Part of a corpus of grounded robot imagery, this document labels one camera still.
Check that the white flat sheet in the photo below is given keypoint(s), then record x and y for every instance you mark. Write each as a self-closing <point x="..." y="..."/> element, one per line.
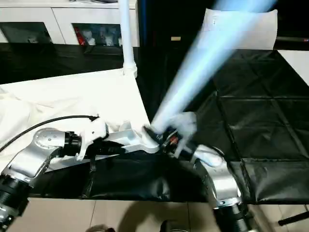
<point x="297" y="60"/>

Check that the small yellow label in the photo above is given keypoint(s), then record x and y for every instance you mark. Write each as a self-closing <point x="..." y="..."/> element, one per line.
<point x="175" y="38"/>

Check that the black work mat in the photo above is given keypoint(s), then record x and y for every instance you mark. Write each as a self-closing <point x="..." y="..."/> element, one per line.
<point x="260" y="121"/>

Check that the white cabinet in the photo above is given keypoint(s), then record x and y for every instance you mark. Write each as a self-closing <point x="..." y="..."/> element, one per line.
<point x="58" y="19"/>

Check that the small bottles on shelf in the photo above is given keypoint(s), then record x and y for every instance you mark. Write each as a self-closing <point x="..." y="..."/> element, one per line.
<point x="99" y="35"/>

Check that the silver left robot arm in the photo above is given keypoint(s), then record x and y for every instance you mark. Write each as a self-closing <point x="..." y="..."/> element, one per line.
<point x="34" y="159"/>

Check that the dark left robot foot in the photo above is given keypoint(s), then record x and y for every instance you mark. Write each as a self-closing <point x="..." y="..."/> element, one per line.
<point x="98" y="228"/>

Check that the black cabinet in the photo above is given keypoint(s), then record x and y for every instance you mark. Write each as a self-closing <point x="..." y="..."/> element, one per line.
<point x="164" y="19"/>

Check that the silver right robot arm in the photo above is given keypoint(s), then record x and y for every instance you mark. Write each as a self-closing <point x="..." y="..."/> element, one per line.
<point x="222" y="179"/>

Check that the white plastic bag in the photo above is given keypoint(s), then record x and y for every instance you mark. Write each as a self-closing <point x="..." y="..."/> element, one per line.
<point x="251" y="34"/>

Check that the dark robot foot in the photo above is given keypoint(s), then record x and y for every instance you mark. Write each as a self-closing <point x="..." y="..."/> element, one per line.
<point x="173" y="226"/>
<point x="98" y="228"/>

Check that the black rod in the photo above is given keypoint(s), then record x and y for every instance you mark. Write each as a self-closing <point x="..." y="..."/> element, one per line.
<point x="294" y="218"/>

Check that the white plastic table top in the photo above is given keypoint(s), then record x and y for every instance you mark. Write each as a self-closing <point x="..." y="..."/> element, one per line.
<point x="72" y="96"/>

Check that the white plastic table leg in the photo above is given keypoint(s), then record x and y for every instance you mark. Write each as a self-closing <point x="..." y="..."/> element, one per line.
<point x="126" y="34"/>
<point x="207" y="53"/>

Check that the dark right robot foot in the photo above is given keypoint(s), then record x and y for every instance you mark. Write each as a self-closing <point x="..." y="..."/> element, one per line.
<point x="173" y="226"/>

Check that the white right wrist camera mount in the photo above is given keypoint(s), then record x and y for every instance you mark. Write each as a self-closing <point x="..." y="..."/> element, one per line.
<point x="183" y="128"/>

